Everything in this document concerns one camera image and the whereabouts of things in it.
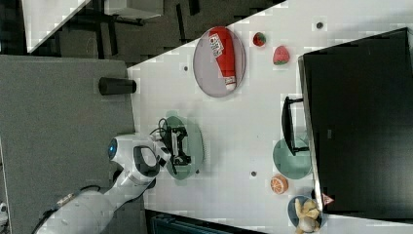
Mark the grey round plate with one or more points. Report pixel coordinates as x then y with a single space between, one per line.
206 70

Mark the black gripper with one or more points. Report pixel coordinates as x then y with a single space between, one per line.
171 140

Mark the green plastic strainer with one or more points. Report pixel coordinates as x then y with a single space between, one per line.
191 145

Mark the blue bowl with banana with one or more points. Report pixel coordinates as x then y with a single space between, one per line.
304 214

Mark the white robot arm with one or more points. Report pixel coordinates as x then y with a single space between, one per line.
89 211

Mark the green mug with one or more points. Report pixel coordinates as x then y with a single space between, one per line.
293 166

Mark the red ketchup bottle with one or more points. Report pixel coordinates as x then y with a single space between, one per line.
221 44

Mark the dark red strawberry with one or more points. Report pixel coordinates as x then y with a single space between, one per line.
259 39

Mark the pink strawberry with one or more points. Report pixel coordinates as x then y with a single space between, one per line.
281 55

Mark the orange slice toy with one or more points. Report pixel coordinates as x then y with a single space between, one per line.
279 184

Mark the black cylinder post upper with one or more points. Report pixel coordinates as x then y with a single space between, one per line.
114 86

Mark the black toaster oven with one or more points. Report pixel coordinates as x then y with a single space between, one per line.
358 104

